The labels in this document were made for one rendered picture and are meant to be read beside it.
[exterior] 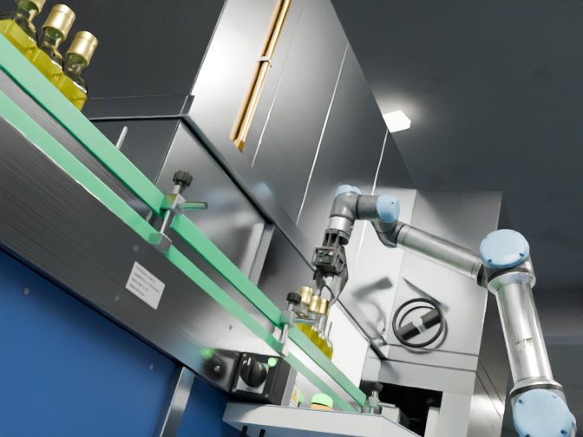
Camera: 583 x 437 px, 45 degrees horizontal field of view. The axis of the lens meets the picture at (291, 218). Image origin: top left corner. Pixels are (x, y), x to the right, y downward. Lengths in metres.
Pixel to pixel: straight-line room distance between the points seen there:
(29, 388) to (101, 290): 0.15
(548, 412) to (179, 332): 0.87
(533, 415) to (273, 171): 0.92
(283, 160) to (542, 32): 2.18
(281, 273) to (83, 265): 1.11
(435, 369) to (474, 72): 1.94
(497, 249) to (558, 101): 2.62
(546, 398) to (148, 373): 0.90
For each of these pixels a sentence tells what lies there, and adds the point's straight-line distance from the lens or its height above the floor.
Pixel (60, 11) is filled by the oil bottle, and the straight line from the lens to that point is 1.14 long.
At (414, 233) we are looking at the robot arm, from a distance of 2.07.
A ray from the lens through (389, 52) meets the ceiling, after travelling 4.19.
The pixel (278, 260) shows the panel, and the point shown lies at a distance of 1.98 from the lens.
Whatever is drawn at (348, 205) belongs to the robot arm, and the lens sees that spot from 2.03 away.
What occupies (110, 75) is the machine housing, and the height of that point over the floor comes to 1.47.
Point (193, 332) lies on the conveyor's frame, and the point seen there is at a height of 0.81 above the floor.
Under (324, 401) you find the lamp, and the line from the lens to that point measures 1.54.
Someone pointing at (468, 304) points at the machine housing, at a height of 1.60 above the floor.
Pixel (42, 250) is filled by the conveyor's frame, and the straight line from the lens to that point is 0.89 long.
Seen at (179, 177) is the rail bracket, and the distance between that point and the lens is 1.10.
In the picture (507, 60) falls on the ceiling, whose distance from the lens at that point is 4.12.
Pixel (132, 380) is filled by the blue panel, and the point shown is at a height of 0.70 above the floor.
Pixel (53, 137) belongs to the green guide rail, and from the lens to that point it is 0.93.
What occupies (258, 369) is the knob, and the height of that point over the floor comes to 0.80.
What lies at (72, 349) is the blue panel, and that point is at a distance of 0.98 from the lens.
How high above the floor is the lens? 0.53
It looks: 25 degrees up
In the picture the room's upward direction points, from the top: 16 degrees clockwise
